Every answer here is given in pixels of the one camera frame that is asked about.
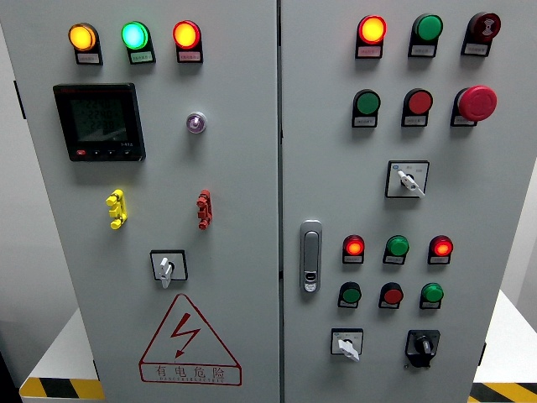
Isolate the white-handled switch plain plate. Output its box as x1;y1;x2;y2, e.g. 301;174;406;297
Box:
149;249;189;290

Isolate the grey cabinet door with display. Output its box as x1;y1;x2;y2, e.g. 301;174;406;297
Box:
0;0;281;403

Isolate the silver door lock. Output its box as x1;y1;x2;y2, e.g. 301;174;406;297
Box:
299;219;323;293

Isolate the small red round lamp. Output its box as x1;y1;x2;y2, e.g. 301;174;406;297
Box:
342;234;366;256
428;234;455;257

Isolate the white round lamp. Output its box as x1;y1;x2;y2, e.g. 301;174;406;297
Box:
185;111;208;134

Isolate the small green push button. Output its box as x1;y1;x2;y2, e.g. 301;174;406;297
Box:
338;281;362;305

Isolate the small green round lamp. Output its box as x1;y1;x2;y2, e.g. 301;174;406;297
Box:
420;282;445;304
384;234;410;257

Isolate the small red push button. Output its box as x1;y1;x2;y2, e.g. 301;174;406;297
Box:
379;282;404;306

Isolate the red-rimmed orange round lamp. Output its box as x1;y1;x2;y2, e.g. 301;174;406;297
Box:
357;14;388;44
172;19;202;50

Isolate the black display meter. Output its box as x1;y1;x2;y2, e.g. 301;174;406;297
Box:
52;82;147;163

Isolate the red warning triangle sticker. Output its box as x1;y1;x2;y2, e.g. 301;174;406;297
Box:
138;293;243;387

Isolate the grey cabinet door with lock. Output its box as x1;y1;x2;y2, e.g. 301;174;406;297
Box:
279;0;537;403

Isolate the bright green round lamp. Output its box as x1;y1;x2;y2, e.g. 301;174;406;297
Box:
121;20;151;51

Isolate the large red stop button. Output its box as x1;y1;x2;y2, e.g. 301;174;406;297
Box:
454;85;498;123

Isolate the dark green round lamp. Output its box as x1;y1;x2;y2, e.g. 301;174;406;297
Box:
411;13;444;43

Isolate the yellow round lamp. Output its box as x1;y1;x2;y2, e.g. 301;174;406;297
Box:
68;22;98;52

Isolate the dark red buzzer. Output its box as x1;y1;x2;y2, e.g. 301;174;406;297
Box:
467;11;502;42

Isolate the black yellow striped tape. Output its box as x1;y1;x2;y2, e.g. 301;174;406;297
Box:
467;382;537;403
18;377;105;400

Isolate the small red handle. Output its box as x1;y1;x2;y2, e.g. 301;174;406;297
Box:
196;189;214;231

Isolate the white-handled switch large plate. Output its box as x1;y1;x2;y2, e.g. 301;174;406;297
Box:
384;160;430;199

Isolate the small yellow handle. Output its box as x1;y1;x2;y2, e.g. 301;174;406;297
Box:
105;188;128;230

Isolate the white-handled switch small labelled plate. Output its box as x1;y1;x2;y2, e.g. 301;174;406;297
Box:
330;327;365;363

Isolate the black-handled turn switch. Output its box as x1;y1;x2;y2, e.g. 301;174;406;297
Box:
404;329;441;369

